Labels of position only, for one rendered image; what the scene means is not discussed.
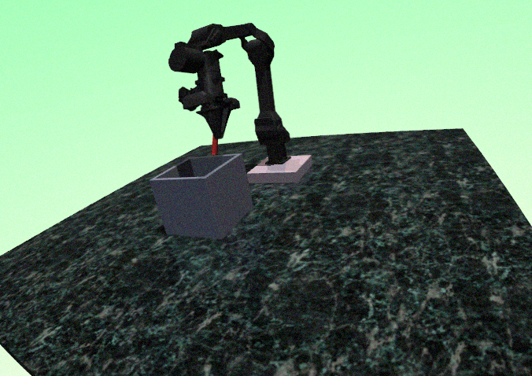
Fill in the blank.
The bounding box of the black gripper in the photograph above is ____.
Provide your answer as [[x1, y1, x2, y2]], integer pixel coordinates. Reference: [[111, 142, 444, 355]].
[[182, 72, 241, 140]]

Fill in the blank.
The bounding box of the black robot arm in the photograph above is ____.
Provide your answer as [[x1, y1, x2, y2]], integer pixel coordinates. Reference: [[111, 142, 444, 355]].
[[168, 22, 291, 164]]

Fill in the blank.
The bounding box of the red peg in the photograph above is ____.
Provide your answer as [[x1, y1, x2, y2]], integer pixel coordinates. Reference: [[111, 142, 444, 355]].
[[211, 136, 218, 154]]

